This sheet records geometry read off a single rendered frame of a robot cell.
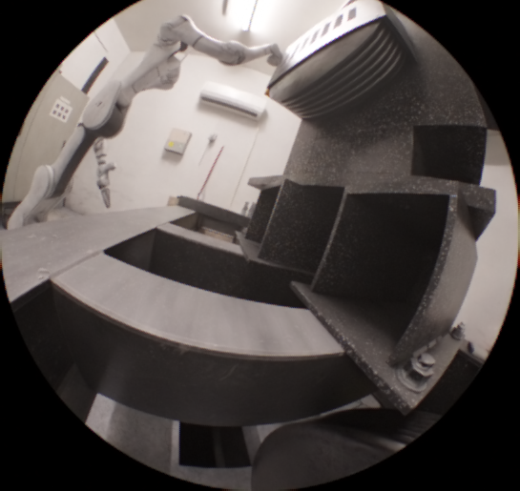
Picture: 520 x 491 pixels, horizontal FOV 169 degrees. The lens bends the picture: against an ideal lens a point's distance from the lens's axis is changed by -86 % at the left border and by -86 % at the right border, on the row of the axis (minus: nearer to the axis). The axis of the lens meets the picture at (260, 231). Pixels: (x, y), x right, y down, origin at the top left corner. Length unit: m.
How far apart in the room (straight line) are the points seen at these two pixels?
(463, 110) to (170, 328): 0.46
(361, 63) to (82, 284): 0.49
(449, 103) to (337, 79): 0.21
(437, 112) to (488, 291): 2.29
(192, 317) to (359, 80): 0.45
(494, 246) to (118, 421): 3.05
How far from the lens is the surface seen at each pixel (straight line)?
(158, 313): 0.17
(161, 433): 0.79
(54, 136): 2.92
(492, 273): 2.54
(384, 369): 0.20
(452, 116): 0.36
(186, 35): 0.84
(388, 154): 0.33
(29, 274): 0.21
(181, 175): 2.29
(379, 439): 0.29
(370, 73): 0.41
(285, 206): 0.41
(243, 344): 0.16
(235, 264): 0.46
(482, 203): 0.28
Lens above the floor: 0.77
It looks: 5 degrees down
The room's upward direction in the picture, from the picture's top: 19 degrees clockwise
